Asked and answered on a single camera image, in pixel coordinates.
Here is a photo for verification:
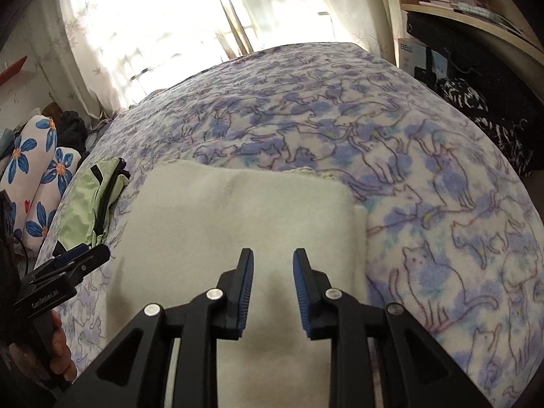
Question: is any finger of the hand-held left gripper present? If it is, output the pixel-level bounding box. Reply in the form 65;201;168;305
32;243;91;279
59;244;111;286

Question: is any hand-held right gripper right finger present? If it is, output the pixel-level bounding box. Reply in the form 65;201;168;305
293;248;500;408

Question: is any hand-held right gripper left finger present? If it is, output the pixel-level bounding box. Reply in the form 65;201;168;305
53;248;255;408

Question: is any cream fleece garment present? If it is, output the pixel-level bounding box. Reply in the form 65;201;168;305
104;159;371;408

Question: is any dark clothes pile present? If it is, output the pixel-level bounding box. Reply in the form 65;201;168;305
56;110;91;156

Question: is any person's left hand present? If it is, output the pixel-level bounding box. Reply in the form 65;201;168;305
46;311;78;384

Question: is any blue cat print blanket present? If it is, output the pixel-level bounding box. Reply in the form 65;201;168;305
36;41;544;408

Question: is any red flat board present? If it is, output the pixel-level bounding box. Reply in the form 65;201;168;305
0;56;29;88

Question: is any white floral curtain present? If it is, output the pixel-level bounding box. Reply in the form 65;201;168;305
55;0;397;116

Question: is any black and white patterned cloth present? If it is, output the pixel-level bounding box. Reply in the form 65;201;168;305
437;75;535;180

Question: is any white cardboard box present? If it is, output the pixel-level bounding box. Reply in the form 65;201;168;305
397;37;431;76

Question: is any dark blue box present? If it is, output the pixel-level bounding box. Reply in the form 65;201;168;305
428;49;450;82

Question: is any black hanging clothing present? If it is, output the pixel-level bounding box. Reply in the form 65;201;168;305
406;11;544;137

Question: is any wooden shelf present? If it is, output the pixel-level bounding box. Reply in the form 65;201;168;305
402;2;537;49

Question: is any black cable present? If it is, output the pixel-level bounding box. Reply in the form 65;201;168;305
11;228;31;273

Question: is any green bag with black straps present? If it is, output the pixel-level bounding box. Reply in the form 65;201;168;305
53;156;131;259

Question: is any wooden window frame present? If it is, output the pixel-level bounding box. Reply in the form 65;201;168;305
207;0;256;59

